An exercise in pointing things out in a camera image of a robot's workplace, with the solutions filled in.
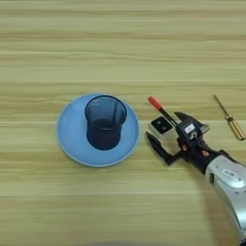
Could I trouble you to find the round blue plate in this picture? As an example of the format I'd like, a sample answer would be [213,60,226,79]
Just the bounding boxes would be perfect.
[56,92,140,168]

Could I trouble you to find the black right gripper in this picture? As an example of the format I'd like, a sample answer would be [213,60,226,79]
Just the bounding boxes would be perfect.
[146,111,232,176]

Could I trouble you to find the black mesh pen cup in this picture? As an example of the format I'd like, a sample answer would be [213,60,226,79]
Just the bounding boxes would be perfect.
[84,94,128,151]

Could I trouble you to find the black box with white label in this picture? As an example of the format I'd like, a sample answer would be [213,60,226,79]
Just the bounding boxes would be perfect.
[175,118,203,142]

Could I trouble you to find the small black white square box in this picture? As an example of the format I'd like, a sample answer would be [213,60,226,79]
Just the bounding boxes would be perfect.
[147,115,176,139]

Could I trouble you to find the red and black marker pen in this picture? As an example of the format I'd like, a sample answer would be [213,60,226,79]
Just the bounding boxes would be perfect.
[147,95,180,127]

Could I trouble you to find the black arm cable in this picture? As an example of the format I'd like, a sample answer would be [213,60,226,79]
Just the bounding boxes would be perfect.
[220,148,240,164]

